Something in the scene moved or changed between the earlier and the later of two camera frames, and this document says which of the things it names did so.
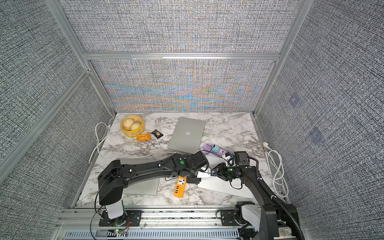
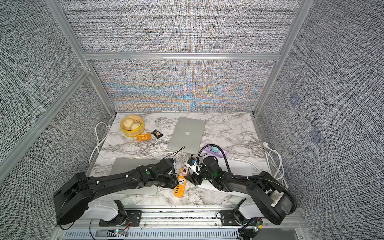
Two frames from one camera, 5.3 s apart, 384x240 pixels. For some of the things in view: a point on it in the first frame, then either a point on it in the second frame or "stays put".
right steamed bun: (135, 125) stays put
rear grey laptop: (186, 136) stays put
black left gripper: (194, 181) → (173, 184)
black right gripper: (221, 172) → (194, 178)
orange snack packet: (144, 137) stays put
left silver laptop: (149, 187) stays put
